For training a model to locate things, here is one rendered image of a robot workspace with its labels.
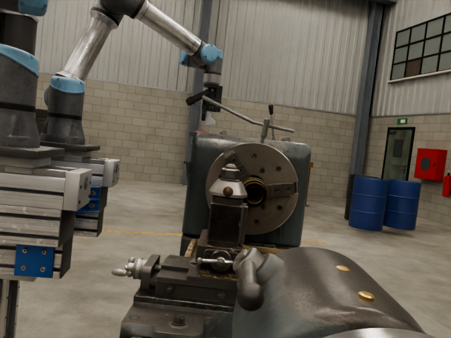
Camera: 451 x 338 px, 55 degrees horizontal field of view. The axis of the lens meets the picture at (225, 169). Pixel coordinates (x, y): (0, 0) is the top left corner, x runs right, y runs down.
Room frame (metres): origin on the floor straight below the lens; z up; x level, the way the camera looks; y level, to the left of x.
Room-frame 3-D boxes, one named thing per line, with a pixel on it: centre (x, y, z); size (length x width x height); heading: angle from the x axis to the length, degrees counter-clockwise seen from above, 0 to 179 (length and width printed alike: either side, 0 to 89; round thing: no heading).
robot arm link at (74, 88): (1.55, 0.59, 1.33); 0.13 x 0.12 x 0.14; 28
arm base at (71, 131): (1.55, 0.59, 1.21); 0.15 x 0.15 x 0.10
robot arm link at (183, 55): (1.90, 0.18, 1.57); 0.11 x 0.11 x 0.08; 28
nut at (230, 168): (0.88, -0.01, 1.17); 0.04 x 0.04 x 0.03
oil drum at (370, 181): (7.70, -2.59, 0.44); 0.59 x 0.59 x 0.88
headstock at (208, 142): (1.91, -0.08, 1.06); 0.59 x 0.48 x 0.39; 179
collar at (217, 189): (0.88, -0.01, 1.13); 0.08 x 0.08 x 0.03
